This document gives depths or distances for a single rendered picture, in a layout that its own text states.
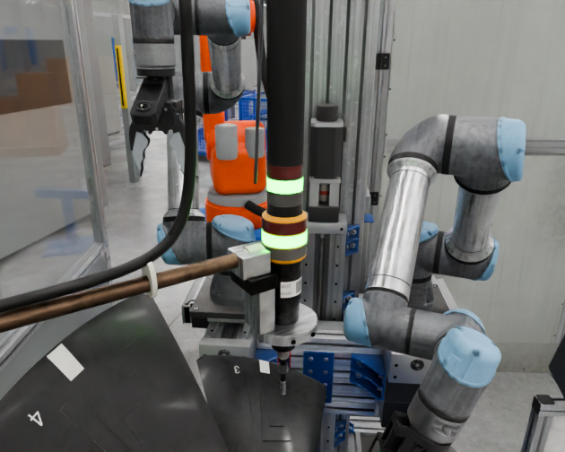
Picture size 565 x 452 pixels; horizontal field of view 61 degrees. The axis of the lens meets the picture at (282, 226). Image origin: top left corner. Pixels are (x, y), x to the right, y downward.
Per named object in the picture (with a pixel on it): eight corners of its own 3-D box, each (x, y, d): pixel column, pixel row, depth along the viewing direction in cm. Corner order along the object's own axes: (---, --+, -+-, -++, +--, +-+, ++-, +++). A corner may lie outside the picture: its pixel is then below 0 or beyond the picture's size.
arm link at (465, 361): (504, 339, 68) (508, 368, 60) (470, 398, 72) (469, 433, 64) (449, 314, 70) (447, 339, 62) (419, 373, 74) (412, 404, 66)
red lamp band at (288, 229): (278, 239, 43) (278, 226, 43) (253, 224, 47) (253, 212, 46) (316, 230, 46) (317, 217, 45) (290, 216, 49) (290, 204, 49)
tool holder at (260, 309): (256, 362, 45) (255, 267, 41) (221, 327, 50) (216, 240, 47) (331, 333, 49) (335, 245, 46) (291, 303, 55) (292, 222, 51)
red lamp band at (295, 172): (280, 182, 42) (280, 169, 42) (259, 173, 45) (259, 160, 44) (310, 177, 44) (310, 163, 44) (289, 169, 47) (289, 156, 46)
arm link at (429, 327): (419, 297, 82) (412, 323, 72) (490, 309, 78) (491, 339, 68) (413, 339, 84) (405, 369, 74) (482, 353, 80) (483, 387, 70)
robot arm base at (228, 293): (215, 280, 149) (213, 250, 145) (264, 282, 148) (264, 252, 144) (204, 305, 134) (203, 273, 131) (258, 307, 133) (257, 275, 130)
